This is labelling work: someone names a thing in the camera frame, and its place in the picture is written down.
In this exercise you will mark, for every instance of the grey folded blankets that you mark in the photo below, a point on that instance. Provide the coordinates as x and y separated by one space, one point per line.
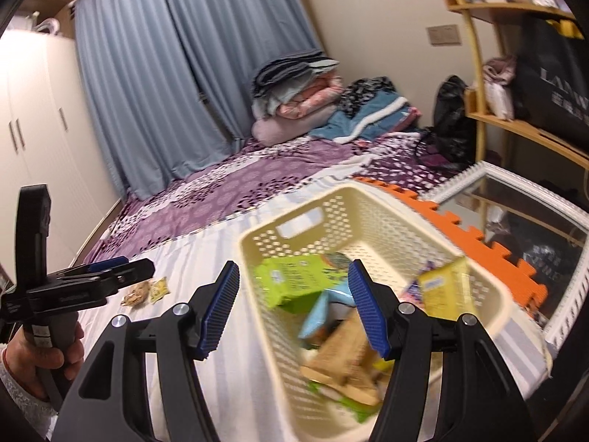
294 66

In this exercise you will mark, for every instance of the cream plastic basket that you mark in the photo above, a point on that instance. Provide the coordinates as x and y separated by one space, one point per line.
391 221

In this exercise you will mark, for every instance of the black printed bag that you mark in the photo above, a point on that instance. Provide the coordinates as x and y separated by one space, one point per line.
552 78

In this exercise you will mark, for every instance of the orange foam mat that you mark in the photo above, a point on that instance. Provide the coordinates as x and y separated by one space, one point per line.
460 235

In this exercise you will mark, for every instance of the tan snack packet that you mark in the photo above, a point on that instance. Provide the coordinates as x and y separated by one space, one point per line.
340 359

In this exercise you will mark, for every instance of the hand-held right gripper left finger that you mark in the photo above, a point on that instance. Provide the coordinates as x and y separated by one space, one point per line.
221 313

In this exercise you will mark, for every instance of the white framed mirror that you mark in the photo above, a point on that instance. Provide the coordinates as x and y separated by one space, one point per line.
460 184

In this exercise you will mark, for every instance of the green snack packet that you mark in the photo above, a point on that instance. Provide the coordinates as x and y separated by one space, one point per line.
290 281
359 412

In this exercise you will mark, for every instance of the striped bed sheet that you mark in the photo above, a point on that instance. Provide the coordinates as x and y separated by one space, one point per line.
207 248

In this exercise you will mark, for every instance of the clear yellow-edged snack packet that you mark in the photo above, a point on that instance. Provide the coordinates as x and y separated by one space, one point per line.
160 289

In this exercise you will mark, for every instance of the wall switch plate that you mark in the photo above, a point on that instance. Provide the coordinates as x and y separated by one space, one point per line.
444 35

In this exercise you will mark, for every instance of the black and white patterned cloth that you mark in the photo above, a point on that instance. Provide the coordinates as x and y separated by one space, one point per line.
368 90

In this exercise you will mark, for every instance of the purple floral blanket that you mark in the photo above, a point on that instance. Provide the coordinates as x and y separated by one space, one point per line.
221 193

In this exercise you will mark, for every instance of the clear cracker bag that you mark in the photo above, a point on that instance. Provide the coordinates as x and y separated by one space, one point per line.
138 294

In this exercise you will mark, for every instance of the wooden corner shelf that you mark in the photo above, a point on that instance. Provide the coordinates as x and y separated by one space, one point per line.
506 122

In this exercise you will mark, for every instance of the blue-grey curtain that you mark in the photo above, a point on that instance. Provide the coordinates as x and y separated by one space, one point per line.
161 78

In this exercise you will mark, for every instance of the person's left hand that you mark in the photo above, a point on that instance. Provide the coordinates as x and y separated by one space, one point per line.
23 359

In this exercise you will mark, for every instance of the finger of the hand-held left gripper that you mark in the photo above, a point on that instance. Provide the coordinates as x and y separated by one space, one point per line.
119 281
108 264

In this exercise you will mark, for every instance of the white wardrobe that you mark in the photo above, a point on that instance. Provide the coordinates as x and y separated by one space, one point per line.
46 124

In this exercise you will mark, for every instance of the blue fleece blanket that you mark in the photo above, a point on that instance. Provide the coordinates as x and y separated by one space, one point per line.
363 119

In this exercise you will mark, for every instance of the pink cloth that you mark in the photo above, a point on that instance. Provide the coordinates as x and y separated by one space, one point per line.
499 83

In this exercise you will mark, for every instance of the light blue snack packet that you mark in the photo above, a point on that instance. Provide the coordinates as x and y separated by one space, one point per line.
317 317

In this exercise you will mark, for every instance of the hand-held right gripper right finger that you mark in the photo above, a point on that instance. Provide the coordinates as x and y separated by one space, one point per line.
368 308

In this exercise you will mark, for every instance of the person's left forearm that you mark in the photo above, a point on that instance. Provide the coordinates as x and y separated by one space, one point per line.
18 405

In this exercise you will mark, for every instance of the black plastic bag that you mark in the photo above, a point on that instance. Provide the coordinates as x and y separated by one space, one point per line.
453 115

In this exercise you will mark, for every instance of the yellow biscuit packet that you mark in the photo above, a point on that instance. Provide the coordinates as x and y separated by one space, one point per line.
446 285

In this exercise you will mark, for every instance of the pink folded quilt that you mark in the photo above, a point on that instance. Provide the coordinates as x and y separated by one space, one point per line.
313 96

